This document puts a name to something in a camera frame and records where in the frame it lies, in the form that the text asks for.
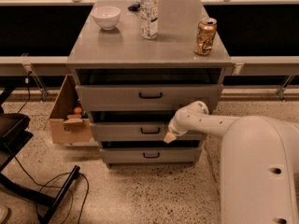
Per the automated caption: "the grey drawer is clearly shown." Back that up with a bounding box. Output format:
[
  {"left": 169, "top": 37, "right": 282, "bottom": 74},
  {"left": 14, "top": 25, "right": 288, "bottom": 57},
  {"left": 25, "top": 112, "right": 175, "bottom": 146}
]
[
  {"left": 89, "top": 111, "right": 207, "bottom": 143},
  {"left": 76, "top": 85, "right": 222, "bottom": 111},
  {"left": 100, "top": 140, "right": 202, "bottom": 164}
]

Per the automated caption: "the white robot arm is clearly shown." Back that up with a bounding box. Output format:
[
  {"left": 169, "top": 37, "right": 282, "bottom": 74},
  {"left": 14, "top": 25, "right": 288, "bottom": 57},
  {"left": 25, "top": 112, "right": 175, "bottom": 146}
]
[{"left": 164, "top": 101, "right": 299, "bottom": 224}]

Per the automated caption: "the grey bottom drawer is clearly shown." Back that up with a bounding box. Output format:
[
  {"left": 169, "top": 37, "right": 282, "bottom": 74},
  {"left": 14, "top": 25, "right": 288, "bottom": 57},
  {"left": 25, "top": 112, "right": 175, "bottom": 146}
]
[{"left": 100, "top": 140, "right": 202, "bottom": 164}]

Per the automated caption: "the grey drawer cabinet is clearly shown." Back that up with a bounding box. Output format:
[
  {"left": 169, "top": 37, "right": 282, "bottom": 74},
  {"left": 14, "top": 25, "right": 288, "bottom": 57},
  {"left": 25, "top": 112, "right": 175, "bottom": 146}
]
[{"left": 66, "top": 0, "right": 235, "bottom": 169}]

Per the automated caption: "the grey top drawer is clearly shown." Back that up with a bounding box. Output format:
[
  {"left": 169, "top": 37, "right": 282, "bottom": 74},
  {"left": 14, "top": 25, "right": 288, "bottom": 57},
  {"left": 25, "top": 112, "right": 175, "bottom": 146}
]
[{"left": 76, "top": 85, "right": 222, "bottom": 111}]

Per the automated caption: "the orange fruit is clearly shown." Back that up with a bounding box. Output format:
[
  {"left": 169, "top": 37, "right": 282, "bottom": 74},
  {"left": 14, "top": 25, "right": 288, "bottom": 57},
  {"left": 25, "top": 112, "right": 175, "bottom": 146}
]
[{"left": 73, "top": 106, "right": 82, "bottom": 115}]

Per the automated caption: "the cardboard box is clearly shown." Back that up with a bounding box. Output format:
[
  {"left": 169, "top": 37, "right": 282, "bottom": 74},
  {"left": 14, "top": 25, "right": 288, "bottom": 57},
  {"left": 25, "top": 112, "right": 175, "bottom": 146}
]
[{"left": 50, "top": 75, "right": 93, "bottom": 145}]

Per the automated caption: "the crushed gold soda can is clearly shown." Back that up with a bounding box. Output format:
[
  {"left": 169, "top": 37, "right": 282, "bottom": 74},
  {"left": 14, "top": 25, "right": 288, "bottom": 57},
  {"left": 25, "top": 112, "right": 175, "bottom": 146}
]
[{"left": 194, "top": 18, "right": 217, "bottom": 55}]

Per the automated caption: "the small dark blue object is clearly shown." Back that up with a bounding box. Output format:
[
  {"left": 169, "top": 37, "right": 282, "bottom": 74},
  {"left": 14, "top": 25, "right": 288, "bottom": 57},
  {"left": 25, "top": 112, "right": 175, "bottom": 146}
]
[{"left": 128, "top": 2, "right": 140, "bottom": 11}]

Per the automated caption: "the white ceramic bowl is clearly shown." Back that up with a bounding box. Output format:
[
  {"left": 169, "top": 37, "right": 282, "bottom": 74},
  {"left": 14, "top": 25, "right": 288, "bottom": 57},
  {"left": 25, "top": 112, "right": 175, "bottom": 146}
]
[{"left": 91, "top": 6, "right": 121, "bottom": 30}]

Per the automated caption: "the clear plastic water bottle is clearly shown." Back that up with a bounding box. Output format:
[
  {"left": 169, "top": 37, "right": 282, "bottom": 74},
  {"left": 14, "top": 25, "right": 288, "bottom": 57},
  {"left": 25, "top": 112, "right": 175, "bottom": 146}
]
[{"left": 140, "top": 0, "right": 158, "bottom": 39}]

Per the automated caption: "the black chair base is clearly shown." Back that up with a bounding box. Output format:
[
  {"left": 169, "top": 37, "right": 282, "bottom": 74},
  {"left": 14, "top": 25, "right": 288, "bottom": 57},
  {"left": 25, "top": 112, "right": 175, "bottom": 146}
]
[{"left": 0, "top": 87, "right": 81, "bottom": 224}]

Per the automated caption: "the black floor cable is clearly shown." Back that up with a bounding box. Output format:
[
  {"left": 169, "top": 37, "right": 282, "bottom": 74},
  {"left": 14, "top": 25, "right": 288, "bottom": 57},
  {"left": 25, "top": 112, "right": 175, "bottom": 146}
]
[{"left": 12, "top": 156, "right": 90, "bottom": 224}]

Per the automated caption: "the black hanging cable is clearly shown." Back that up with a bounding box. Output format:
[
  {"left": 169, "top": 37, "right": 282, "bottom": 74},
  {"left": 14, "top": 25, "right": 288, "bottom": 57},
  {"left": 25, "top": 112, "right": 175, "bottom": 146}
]
[{"left": 17, "top": 70, "right": 34, "bottom": 114}]

